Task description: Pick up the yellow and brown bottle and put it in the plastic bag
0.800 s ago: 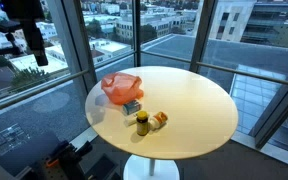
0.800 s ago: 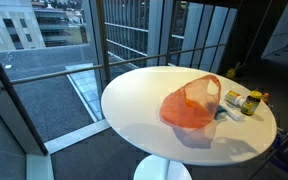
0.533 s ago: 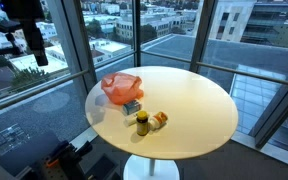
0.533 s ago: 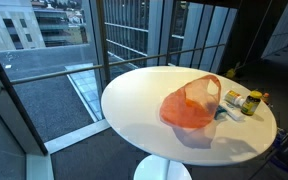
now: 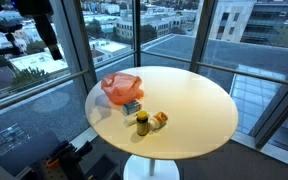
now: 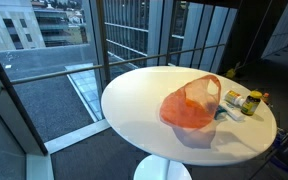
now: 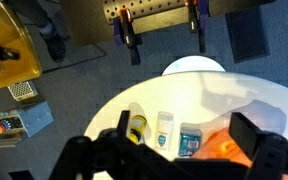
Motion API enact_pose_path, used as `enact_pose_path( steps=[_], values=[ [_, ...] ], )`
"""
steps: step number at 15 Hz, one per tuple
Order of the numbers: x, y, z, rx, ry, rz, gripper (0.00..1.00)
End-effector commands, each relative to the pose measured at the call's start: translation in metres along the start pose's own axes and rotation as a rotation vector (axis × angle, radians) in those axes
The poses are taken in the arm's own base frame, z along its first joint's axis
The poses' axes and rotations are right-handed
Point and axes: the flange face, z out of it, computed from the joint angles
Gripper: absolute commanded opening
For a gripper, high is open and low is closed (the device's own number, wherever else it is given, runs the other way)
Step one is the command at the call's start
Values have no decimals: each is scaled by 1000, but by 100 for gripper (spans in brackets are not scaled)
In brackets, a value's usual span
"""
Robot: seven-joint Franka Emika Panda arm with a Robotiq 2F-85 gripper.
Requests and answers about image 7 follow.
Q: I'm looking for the black shoe and leg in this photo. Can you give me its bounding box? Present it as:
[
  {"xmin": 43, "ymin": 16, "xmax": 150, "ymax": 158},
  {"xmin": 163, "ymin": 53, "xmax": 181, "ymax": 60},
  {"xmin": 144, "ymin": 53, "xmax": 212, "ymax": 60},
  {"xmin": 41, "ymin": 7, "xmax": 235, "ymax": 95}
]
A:
[{"xmin": 3, "ymin": 0, "xmax": 67, "ymax": 64}]

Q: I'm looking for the black perforated mounting board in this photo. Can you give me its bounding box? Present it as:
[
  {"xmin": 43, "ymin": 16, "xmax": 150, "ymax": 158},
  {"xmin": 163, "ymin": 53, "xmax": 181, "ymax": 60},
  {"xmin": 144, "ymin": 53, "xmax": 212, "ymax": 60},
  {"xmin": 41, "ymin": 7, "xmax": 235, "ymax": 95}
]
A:
[{"xmin": 103, "ymin": 0, "xmax": 198, "ymax": 25}]

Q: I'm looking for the white round table base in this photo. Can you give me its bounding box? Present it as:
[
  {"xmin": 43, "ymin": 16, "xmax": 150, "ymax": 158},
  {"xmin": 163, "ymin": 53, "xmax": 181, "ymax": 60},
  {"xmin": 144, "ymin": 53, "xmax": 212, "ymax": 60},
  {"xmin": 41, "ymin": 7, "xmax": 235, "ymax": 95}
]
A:
[{"xmin": 161, "ymin": 55, "xmax": 226, "ymax": 76}]

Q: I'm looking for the yellow translucent plastic bin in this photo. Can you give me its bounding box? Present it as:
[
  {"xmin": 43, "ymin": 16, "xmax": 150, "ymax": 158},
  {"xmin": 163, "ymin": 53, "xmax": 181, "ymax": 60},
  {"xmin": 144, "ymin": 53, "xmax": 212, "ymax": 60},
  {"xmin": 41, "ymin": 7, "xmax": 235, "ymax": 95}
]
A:
[{"xmin": 0, "ymin": 1, "xmax": 43, "ymax": 92}]

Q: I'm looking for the white perforated box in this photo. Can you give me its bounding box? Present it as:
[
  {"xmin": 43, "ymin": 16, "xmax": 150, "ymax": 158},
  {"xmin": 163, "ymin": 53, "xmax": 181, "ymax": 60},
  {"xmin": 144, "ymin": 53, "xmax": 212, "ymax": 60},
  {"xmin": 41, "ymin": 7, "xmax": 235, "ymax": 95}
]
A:
[{"xmin": 6, "ymin": 80, "xmax": 39, "ymax": 102}]

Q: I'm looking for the orange and black clamp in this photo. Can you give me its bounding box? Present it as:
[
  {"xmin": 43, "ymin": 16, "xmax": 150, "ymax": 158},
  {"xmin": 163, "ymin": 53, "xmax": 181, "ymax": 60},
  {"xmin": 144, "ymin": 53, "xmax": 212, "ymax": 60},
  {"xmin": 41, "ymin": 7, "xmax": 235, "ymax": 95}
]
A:
[
  {"xmin": 184, "ymin": 0, "xmax": 210, "ymax": 54},
  {"xmin": 113, "ymin": 7, "xmax": 142, "ymax": 66}
]

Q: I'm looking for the orange plastic bag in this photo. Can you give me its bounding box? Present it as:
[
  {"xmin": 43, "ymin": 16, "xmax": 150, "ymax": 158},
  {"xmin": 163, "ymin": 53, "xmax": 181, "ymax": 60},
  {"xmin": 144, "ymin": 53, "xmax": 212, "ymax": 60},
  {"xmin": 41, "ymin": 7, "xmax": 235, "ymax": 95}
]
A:
[{"xmin": 191, "ymin": 127, "xmax": 254, "ymax": 168}]

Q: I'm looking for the black floor mat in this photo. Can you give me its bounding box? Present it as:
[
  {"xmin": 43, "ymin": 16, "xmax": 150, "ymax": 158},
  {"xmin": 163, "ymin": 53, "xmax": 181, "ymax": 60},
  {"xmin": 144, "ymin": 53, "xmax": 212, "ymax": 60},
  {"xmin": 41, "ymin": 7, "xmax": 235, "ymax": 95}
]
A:
[{"xmin": 225, "ymin": 7, "xmax": 271, "ymax": 64}]

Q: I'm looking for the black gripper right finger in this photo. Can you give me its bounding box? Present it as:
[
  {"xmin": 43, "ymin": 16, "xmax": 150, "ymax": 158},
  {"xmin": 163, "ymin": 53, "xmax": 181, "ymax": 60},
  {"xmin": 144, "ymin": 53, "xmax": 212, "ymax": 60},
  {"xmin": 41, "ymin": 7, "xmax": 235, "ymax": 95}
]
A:
[{"xmin": 228, "ymin": 112, "xmax": 269, "ymax": 162}]

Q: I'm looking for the blue and white box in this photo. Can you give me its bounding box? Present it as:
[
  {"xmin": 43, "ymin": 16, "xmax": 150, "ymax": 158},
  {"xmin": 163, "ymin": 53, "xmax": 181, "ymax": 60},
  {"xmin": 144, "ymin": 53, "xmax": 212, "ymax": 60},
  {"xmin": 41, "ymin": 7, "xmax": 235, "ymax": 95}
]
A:
[
  {"xmin": 153, "ymin": 111, "xmax": 175, "ymax": 152},
  {"xmin": 177, "ymin": 122, "xmax": 203, "ymax": 158}
]

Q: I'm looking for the yellow and brown bottle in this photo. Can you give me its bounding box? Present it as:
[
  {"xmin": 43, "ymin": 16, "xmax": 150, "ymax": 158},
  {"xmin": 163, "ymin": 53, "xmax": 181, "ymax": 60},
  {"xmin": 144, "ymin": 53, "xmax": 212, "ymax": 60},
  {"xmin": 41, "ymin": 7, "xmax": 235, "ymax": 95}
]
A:
[{"xmin": 129, "ymin": 114, "xmax": 148, "ymax": 145}]

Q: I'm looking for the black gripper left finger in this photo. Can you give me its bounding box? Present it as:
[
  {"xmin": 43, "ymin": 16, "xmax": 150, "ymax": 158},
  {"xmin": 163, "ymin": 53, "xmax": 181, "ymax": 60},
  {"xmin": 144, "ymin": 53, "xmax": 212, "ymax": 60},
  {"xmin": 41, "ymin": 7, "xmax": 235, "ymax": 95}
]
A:
[{"xmin": 117, "ymin": 109, "xmax": 132, "ymax": 136}]

